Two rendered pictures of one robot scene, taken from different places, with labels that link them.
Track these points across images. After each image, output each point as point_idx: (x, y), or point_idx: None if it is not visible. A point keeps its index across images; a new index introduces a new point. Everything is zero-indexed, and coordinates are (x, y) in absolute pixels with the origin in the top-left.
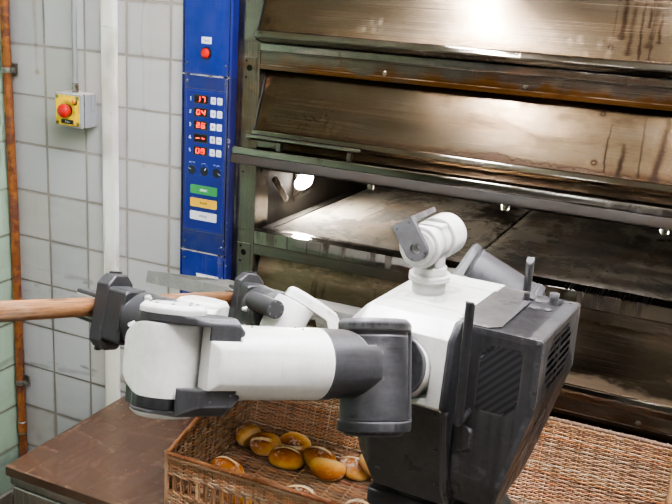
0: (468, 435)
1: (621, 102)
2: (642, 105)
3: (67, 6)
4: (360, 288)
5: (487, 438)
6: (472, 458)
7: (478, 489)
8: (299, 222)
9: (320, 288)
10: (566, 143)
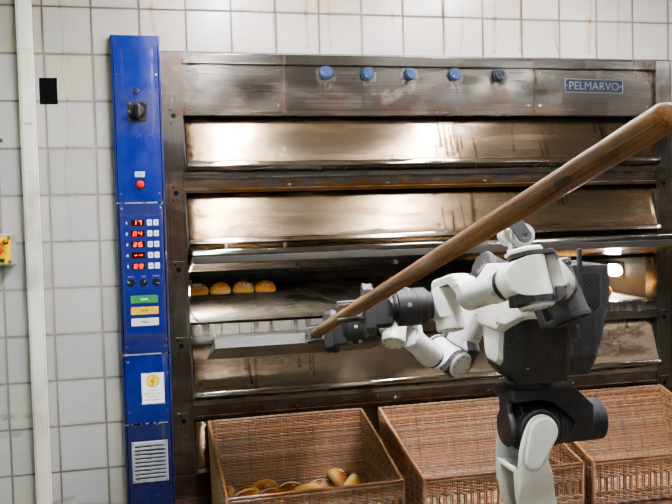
0: (577, 329)
1: (446, 185)
2: (458, 185)
3: None
4: None
5: (587, 327)
6: (580, 342)
7: (585, 360)
8: (204, 318)
9: (252, 359)
10: (419, 215)
